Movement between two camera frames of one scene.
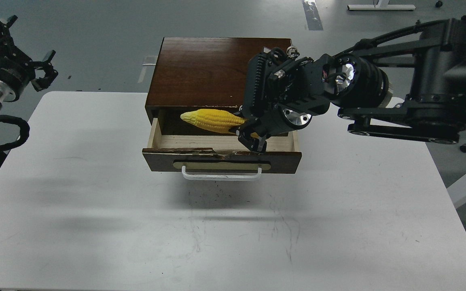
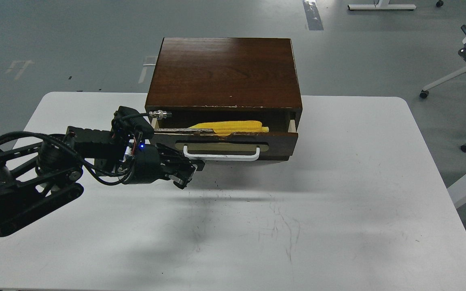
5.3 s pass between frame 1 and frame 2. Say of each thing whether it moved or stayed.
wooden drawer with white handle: moved
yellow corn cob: moved
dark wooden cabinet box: stayed
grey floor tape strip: stayed
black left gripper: moved
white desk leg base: stayed
